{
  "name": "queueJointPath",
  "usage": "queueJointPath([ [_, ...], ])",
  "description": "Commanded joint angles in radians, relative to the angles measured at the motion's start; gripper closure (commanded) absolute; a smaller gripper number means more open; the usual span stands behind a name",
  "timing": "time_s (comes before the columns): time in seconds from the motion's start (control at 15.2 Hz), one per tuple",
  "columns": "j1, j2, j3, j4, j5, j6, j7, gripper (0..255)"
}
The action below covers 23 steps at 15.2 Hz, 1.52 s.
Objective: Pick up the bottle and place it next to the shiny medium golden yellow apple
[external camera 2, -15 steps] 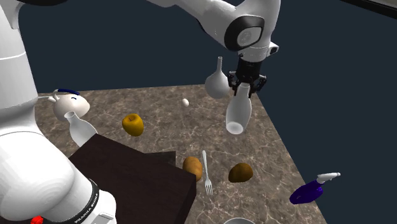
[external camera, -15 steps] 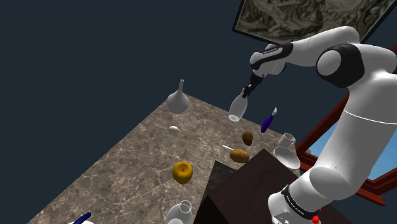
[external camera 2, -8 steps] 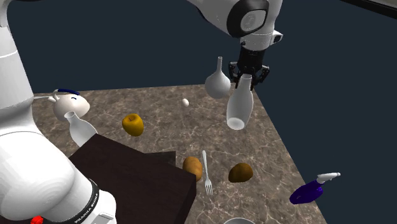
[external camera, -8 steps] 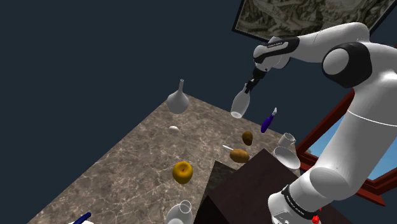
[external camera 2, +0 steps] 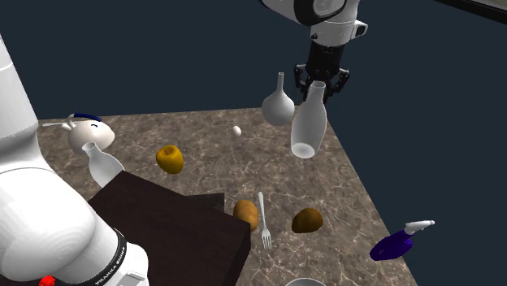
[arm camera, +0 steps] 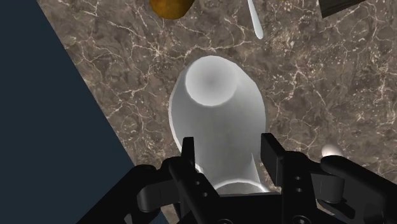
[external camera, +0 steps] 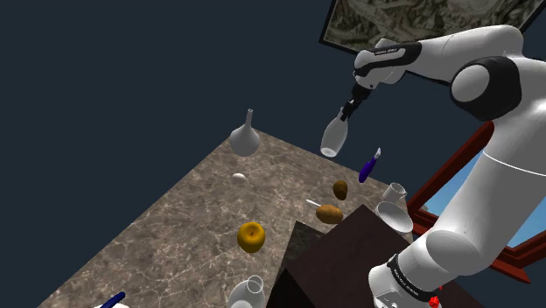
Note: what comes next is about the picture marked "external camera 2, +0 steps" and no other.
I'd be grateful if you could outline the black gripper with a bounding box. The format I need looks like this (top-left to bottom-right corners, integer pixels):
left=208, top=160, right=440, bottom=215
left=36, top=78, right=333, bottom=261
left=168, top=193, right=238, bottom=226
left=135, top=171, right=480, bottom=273
left=293, top=40, right=352, bottom=106

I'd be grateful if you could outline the translucent white bottle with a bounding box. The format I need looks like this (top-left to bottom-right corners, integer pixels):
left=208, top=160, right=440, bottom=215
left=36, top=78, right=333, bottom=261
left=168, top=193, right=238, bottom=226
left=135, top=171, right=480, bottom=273
left=290, top=80, right=328, bottom=160

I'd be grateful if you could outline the white bulb vase narrow neck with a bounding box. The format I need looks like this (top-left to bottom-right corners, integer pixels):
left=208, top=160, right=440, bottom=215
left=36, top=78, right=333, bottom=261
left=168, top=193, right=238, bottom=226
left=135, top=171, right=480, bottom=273
left=261, top=71, right=297, bottom=128

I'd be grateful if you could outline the dark brown potato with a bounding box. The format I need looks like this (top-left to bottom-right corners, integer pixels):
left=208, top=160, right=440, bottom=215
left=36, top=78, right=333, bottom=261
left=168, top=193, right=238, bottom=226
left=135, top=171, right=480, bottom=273
left=291, top=207, right=324, bottom=235

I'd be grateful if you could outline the light brown potato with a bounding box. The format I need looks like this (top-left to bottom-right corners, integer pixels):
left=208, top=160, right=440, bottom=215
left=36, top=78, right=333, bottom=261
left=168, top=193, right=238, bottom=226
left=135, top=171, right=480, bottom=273
left=232, top=199, right=261, bottom=233

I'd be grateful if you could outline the white fork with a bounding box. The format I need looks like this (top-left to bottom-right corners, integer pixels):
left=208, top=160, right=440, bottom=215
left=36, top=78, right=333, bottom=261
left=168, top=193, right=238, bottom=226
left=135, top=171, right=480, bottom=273
left=258, top=191, right=274, bottom=251

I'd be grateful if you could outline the yellow apple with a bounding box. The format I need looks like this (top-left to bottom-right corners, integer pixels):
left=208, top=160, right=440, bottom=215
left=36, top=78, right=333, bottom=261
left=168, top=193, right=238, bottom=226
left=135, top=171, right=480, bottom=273
left=154, top=144, right=185, bottom=176

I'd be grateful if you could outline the blue spray bottle white nozzle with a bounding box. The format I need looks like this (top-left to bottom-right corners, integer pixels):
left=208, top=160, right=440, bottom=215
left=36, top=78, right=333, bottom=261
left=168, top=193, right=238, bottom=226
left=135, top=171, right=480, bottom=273
left=369, top=219, right=436, bottom=262

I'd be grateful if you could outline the white bowl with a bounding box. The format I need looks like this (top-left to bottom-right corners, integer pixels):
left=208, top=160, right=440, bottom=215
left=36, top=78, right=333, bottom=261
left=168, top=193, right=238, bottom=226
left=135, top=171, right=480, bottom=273
left=284, top=277, right=328, bottom=286

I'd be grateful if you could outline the dark brown robot stand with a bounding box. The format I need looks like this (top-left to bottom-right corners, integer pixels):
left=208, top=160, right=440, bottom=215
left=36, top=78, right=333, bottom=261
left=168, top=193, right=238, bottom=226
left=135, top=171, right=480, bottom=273
left=0, top=170, right=252, bottom=286

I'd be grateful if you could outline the white flask-shaped vase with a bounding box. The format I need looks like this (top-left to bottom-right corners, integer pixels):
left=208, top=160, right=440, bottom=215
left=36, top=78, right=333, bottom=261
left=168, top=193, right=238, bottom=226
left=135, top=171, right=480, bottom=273
left=81, top=141, right=126, bottom=189

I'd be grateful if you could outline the white round figure blue band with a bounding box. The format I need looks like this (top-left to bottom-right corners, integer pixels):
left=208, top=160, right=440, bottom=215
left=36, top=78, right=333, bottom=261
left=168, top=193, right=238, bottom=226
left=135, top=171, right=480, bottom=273
left=41, top=112, right=116, bottom=156

